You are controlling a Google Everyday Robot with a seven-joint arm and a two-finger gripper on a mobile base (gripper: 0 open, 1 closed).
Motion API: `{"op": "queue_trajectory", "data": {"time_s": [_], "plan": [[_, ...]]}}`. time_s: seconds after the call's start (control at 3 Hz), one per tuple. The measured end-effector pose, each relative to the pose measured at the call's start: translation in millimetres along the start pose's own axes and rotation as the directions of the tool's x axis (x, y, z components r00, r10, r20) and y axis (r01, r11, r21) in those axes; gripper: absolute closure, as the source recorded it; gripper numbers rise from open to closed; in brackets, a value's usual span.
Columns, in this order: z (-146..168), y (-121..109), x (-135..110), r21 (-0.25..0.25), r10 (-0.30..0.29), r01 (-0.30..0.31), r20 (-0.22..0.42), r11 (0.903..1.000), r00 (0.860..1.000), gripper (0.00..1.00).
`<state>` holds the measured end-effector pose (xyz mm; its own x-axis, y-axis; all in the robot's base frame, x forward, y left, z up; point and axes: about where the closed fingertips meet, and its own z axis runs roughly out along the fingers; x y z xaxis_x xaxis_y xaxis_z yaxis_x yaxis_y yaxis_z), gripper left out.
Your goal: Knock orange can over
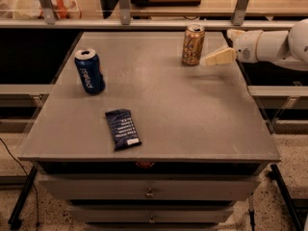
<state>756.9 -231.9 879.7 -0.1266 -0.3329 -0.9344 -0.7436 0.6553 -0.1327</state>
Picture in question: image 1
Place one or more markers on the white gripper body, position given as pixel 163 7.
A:
pixel 246 46

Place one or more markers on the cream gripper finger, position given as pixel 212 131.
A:
pixel 223 56
pixel 234 33

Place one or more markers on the orange LaCroix can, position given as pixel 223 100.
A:
pixel 193 44

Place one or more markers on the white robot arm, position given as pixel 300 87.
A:
pixel 284 48

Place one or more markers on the blue Pepsi can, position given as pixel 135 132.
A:
pixel 88 66

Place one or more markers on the black right table leg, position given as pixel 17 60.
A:
pixel 297 207

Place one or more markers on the black table leg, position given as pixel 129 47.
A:
pixel 14 220
pixel 297 207

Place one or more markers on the dark blue snack bar wrapper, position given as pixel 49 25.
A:
pixel 123 129

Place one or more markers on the orange white plastic bag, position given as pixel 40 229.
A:
pixel 66 9

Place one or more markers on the upper grey drawer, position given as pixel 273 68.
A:
pixel 218 189

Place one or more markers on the grey drawer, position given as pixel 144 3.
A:
pixel 218 189
pixel 151 214

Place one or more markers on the lower grey drawer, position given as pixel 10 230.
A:
pixel 151 214

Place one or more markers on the black left table leg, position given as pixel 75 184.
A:
pixel 14 220

